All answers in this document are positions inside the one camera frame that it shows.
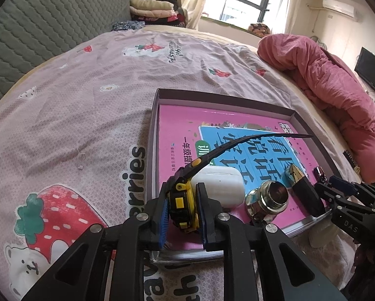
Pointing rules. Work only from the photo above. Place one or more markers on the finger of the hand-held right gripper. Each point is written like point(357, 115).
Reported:
point(330, 197)
point(342, 183)

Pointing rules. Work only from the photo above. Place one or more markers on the patterned cushion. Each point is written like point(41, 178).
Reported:
point(259, 28)

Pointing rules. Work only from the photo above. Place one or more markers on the black gold patterned lighter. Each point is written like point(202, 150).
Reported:
point(306, 194)

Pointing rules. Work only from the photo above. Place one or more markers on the white earbuds case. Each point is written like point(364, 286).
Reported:
point(222, 185)

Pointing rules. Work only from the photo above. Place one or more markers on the white air conditioner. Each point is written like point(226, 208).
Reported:
point(342, 8)

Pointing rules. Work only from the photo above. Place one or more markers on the cream curtain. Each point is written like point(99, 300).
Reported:
point(291, 3)
point(195, 0)

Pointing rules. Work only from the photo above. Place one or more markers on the grey quilted headboard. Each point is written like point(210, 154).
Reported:
point(49, 15)

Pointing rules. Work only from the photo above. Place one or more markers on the silver metal knob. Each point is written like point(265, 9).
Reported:
point(267, 199)

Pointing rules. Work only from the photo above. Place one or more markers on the yellow black wristwatch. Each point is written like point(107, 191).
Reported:
point(182, 200)

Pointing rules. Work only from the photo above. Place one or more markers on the metal chair back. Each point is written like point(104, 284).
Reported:
point(318, 42)

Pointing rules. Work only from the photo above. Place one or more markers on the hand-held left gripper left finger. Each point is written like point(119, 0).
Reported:
point(164, 222)

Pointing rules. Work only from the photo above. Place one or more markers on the dark patterned folded blanket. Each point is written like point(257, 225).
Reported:
point(174, 21)

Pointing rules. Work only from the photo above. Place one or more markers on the pink workbook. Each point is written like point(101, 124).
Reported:
point(181, 125)

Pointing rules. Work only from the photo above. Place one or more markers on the cream folded blanket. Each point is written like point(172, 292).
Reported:
point(151, 3)

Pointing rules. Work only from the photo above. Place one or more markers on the red battery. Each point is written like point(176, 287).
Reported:
point(319, 172)

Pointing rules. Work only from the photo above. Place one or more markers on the black flat television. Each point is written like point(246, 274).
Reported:
point(372, 72)

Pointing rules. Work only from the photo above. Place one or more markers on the pink duvet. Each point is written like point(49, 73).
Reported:
point(331, 78)

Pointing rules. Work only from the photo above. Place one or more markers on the person's right hand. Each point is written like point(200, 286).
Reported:
point(363, 258)

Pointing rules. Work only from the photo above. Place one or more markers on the black cloth bundle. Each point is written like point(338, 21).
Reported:
point(169, 0)

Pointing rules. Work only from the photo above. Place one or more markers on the shallow cardboard box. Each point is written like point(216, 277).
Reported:
point(206, 97)

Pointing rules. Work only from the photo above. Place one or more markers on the blue floral cloth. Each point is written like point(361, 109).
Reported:
point(127, 25)

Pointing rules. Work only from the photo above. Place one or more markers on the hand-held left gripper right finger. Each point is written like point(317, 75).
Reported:
point(203, 222)

